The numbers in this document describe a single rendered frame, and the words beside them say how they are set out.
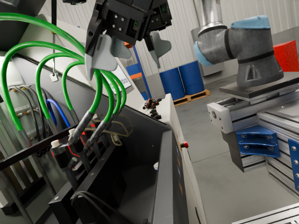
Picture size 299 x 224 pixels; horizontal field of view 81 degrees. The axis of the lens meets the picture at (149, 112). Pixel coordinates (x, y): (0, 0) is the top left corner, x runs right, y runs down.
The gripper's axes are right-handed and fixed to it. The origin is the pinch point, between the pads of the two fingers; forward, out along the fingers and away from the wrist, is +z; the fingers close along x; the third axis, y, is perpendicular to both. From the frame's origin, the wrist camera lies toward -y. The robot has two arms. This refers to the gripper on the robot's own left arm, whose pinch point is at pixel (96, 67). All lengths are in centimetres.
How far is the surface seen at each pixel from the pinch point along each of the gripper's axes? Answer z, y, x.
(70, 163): 24.1, 1.4, -8.0
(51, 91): 32.2, -27.0, 22.6
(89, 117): 10.3, 2.2, -3.9
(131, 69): 215, -91, 477
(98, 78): 1.7, 1.3, -1.1
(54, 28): -3.8, -10.6, 0.6
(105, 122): 16.3, 4.3, 2.9
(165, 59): 192, -12, 628
